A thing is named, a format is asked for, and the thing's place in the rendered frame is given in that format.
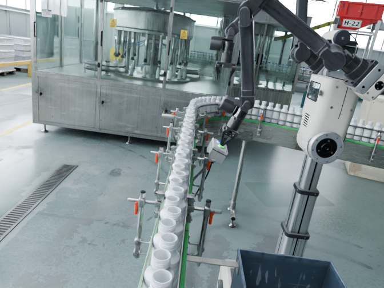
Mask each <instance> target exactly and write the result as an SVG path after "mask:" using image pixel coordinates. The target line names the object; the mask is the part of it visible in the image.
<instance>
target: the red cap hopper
mask: <svg viewBox="0 0 384 288"><path fill-rule="evenodd" d="M383 13H384V4H380V3H367V2H354V1H341V0H340V1H339V3H338V4H337V10H336V13H335V18H339V19H341V24H340V25H338V24H334V25H333V28H332V31H333V30H347V31H348V32H349V33H350V34H353V35H363V36H369V37H368V40H367V44H366V48H365V51H364V54H363V59H366V56H367V59H370V58H371V54H372V52H373V48H374V44H375V40H376V38H377V34H378V31H379V27H380V25H381V21H382V20H383V19H382V16H383ZM339 19H338V21H339ZM375 24H377V25H376V28H375ZM370 25H372V27H371V30H370V32H369V31H359V30H358V29H361V28H364V27H366V26H370ZM374 28H375V32H374ZM352 32H354V33H352ZM362 33H364V34H362ZM372 36H373V39H372V42H371V38H372ZM370 42H371V45H370ZM369 46H370V49H369ZM368 49H369V52H368ZM367 52H368V55H367Z"/></svg>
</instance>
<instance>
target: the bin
mask: <svg viewBox="0 0 384 288"><path fill-rule="evenodd" d="M187 261H189V262H197V263H205V264H210V265H218V266H227V267H234V272H233V277H232V281H231V286H230V288H347V286H346V284H345V283H344V281H343V279H342V277H341V276H340V274H339V272H338V270H337V269H336V267H335V266H334V264H333V262H332V261H328V260H322V259H315V258H306V257H298V256H293V255H285V254H277V253H269V252H264V251H255V250H248V249H239V248H237V258H236V262H234V261H226V260H221V259H213V258H205V257H197V256H192V255H187Z"/></svg>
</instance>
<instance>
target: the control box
mask: <svg viewBox="0 0 384 288"><path fill-rule="evenodd" d="M219 144H221V143H219V142H218V140H217V139H215V138H212V140H211V142H210V143H209V145H208V147H207V152H208V153H209V159H216V163H218V164H220V165H221V164H222V163H223V162H224V160H225V158H226V156H227V155H228V150H227V146H226V144H225V145H224V148H222V147H220V146H219ZM212 163H214V162H211V164H210V168H211V165H212ZM210 168H209V170H208V172H207V174H206V176H205V179H206V178H207V176H208V173H209V171H210ZM202 171H203V169H202V170H201V171H200V172H199V173H198V174H197V175H196V176H195V177H194V175H193V179H194V181H195V180H196V179H197V178H198V177H199V176H200V175H201V174H202Z"/></svg>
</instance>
